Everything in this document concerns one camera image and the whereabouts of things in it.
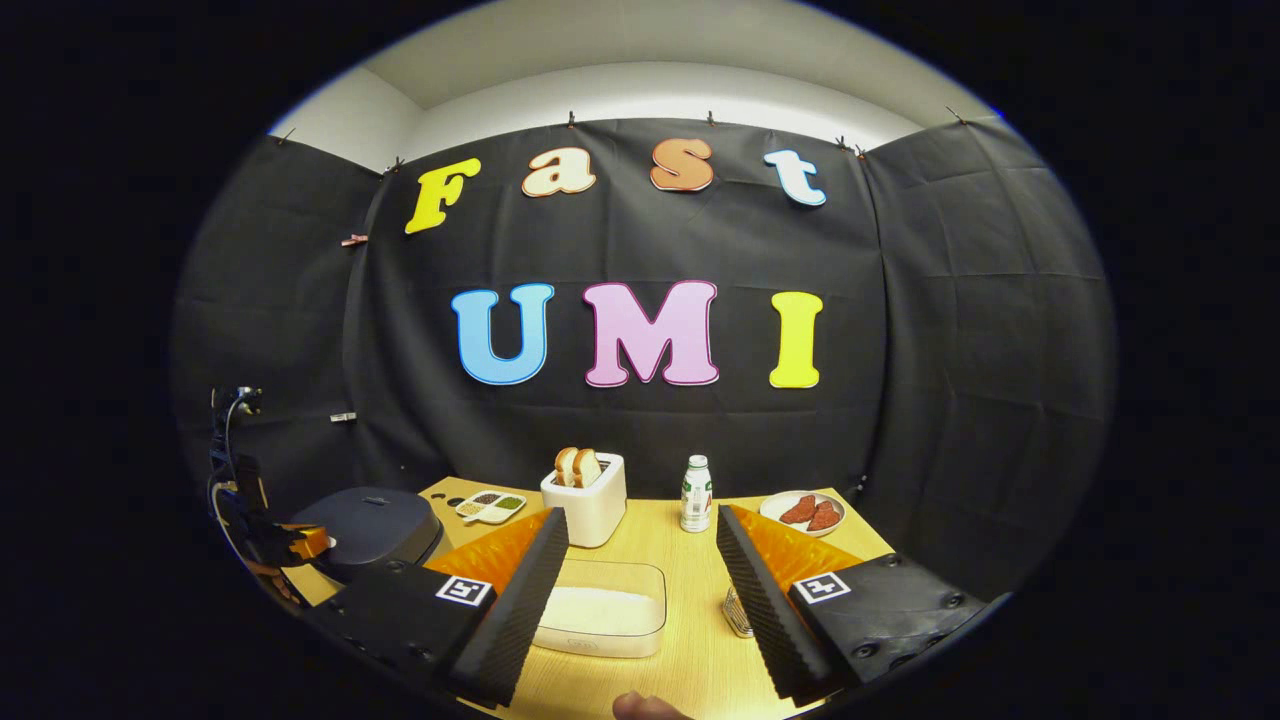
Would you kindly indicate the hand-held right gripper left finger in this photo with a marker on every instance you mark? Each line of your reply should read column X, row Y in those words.
column 520, row 610

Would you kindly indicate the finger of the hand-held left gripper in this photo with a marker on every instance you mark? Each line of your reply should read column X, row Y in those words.
column 312, row 543

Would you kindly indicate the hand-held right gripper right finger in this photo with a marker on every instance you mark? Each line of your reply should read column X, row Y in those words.
column 765, row 610

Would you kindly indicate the dark blue rice cooker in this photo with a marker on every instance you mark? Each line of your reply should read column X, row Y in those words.
column 375, row 520

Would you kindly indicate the white rice heap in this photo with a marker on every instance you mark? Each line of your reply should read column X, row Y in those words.
column 600, row 610

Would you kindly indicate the clear plastic container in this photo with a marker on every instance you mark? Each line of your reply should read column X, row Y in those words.
column 600, row 575

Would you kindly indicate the white round plate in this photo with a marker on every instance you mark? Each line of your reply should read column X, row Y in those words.
column 775, row 508

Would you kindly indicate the red sausage piece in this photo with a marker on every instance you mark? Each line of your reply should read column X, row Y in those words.
column 797, row 510
column 823, row 516

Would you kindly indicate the white divided grain dish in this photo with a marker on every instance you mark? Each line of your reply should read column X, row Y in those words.
column 490, row 506

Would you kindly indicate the white toaster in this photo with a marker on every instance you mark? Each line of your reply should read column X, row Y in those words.
column 592, row 515

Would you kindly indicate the white drink bottle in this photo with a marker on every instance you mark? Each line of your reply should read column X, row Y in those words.
column 696, row 500

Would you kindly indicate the black backdrop cloth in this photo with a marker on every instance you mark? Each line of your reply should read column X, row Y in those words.
column 620, row 250

